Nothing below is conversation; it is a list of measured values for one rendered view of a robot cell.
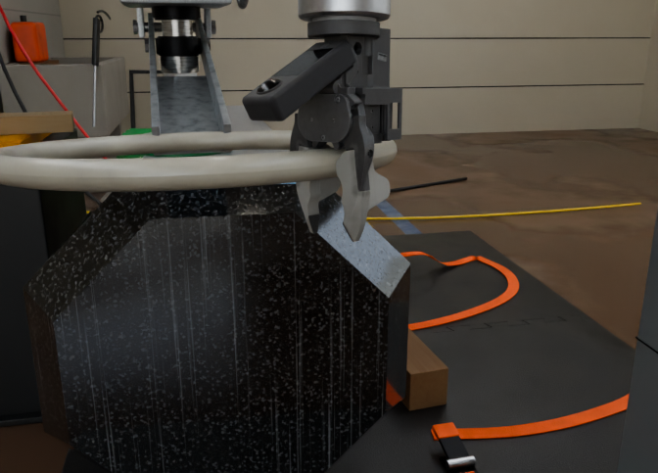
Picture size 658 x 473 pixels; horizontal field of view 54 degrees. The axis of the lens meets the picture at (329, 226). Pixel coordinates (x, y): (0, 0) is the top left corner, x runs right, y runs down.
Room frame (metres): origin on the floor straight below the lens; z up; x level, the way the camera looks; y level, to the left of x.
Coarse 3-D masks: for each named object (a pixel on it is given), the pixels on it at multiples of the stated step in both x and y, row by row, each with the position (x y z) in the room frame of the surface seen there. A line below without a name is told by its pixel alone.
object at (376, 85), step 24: (312, 24) 0.64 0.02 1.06; (336, 24) 0.63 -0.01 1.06; (360, 24) 0.63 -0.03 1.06; (360, 48) 0.66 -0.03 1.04; (384, 48) 0.68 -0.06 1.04; (360, 72) 0.65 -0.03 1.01; (384, 72) 0.67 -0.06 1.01; (336, 96) 0.62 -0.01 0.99; (360, 96) 0.63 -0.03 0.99; (384, 96) 0.65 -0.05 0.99; (312, 120) 0.64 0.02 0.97; (336, 120) 0.62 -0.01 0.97; (384, 120) 0.66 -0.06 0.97; (312, 144) 0.64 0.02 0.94; (336, 144) 0.62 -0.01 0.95
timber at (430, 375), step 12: (408, 336) 1.84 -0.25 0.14; (408, 348) 1.76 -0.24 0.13; (420, 348) 1.76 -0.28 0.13; (408, 360) 1.68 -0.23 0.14; (420, 360) 1.68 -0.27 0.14; (432, 360) 1.68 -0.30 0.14; (408, 372) 1.62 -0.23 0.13; (420, 372) 1.62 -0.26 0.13; (432, 372) 1.62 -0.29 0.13; (444, 372) 1.64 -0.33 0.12; (408, 384) 1.61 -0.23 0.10; (420, 384) 1.61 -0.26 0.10; (432, 384) 1.63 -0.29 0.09; (444, 384) 1.64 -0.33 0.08; (408, 396) 1.61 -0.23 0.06; (420, 396) 1.61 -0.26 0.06; (432, 396) 1.63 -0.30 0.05; (444, 396) 1.64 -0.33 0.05; (408, 408) 1.61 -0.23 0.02; (420, 408) 1.62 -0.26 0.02
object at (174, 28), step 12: (168, 24) 1.40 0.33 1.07; (180, 24) 1.40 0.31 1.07; (192, 24) 1.43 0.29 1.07; (168, 36) 1.39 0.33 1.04; (180, 36) 1.39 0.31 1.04; (192, 36) 1.40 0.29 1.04; (156, 48) 1.41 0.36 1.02; (168, 48) 1.38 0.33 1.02; (180, 48) 1.38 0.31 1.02; (192, 48) 1.40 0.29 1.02; (168, 60) 1.39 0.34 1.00; (180, 60) 1.39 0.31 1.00; (192, 60) 1.40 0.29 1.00; (168, 72) 1.39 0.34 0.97; (180, 72) 1.39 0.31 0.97; (192, 72) 1.40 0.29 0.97
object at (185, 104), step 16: (208, 48) 1.39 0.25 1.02; (208, 64) 1.29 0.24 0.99; (160, 80) 1.31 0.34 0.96; (176, 80) 1.32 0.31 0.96; (192, 80) 1.32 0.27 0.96; (208, 80) 1.31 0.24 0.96; (160, 96) 1.23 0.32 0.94; (176, 96) 1.23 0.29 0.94; (192, 96) 1.24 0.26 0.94; (208, 96) 1.24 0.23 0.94; (160, 112) 1.16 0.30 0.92; (176, 112) 1.16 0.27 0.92; (192, 112) 1.17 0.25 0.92; (208, 112) 1.17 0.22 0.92; (224, 112) 1.06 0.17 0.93; (160, 128) 1.09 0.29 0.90; (176, 128) 1.09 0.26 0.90; (192, 128) 1.09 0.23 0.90; (208, 128) 1.10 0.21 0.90; (224, 128) 1.02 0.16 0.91
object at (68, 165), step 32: (0, 160) 0.62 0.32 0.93; (32, 160) 0.59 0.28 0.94; (64, 160) 0.58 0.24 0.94; (96, 160) 0.57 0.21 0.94; (128, 160) 0.56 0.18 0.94; (160, 160) 0.56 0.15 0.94; (192, 160) 0.56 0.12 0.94; (224, 160) 0.57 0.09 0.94; (256, 160) 0.58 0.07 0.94; (288, 160) 0.59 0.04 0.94; (320, 160) 0.61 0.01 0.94; (384, 160) 0.69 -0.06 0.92
